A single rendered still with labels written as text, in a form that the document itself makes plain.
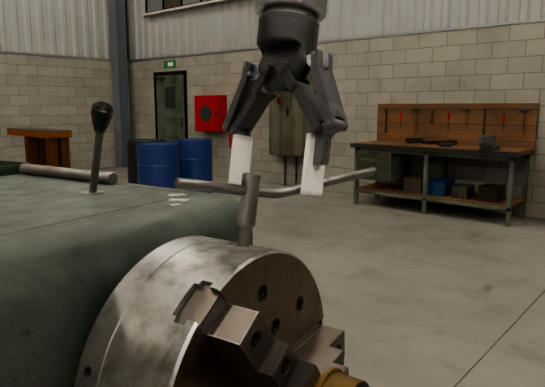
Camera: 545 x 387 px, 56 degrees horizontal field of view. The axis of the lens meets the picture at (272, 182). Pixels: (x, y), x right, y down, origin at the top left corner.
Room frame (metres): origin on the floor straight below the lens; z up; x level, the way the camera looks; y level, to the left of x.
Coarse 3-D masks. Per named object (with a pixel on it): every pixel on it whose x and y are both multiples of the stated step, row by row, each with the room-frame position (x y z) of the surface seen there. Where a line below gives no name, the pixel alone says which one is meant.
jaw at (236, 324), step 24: (192, 312) 0.47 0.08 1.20; (216, 312) 0.47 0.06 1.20; (240, 312) 0.47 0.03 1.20; (216, 336) 0.45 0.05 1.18; (240, 336) 0.44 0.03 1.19; (264, 336) 0.47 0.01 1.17; (240, 360) 0.46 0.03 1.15; (264, 360) 0.46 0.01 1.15; (288, 360) 0.47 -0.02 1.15; (240, 384) 0.50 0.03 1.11; (264, 384) 0.47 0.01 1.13; (288, 384) 0.47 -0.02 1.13; (312, 384) 0.47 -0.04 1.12
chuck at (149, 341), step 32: (192, 256) 0.54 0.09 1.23; (224, 256) 0.53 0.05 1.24; (256, 256) 0.53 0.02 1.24; (288, 256) 0.58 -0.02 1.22; (160, 288) 0.50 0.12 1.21; (192, 288) 0.49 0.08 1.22; (224, 288) 0.48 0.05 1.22; (256, 288) 0.53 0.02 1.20; (288, 288) 0.58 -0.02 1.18; (128, 320) 0.48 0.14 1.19; (160, 320) 0.47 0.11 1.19; (288, 320) 0.58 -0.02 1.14; (128, 352) 0.46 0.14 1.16; (160, 352) 0.44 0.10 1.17; (192, 352) 0.44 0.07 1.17; (128, 384) 0.44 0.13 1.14; (160, 384) 0.42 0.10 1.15; (192, 384) 0.44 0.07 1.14; (224, 384) 0.48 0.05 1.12
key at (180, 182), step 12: (372, 168) 0.75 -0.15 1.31; (180, 180) 0.53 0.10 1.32; (192, 180) 0.54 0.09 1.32; (204, 180) 0.55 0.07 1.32; (324, 180) 0.68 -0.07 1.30; (336, 180) 0.69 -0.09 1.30; (348, 180) 0.71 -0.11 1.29; (228, 192) 0.57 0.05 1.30; (240, 192) 0.58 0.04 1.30; (264, 192) 0.60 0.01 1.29; (276, 192) 0.61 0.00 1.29; (288, 192) 0.63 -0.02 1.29
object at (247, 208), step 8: (248, 176) 0.59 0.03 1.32; (256, 176) 0.59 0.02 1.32; (248, 184) 0.59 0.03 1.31; (256, 184) 0.59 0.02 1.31; (248, 192) 0.58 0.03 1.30; (256, 192) 0.59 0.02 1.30; (240, 200) 0.59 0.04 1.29; (248, 200) 0.58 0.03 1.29; (256, 200) 0.59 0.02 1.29; (240, 208) 0.58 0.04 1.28; (248, 208) 0.58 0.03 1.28; (256, 208) 0.59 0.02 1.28; (240, 216) 0.58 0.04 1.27; (248, 216) 0.58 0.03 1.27; (240, 224) 0.58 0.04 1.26; (248, 224) 0.58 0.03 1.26; (240, 232) 0.58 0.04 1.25; (248, 232) 0.58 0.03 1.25; (240, 240) 0.58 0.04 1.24; (248, 240) 0.58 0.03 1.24
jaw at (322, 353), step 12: (312, 336) 0.61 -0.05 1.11; (324, 336) 0.61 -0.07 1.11; (336, 336) 0.61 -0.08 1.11; (300, 348) 0.58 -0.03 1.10; (312, 348) 0.58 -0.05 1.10; (324, 348) 0.58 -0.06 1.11; (336, 348) 0.58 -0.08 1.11; (312, 360) 0.56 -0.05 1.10; (324, 360) 0.56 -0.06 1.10; (336, 360) 0.56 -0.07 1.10; (348, 372) 0.54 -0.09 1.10
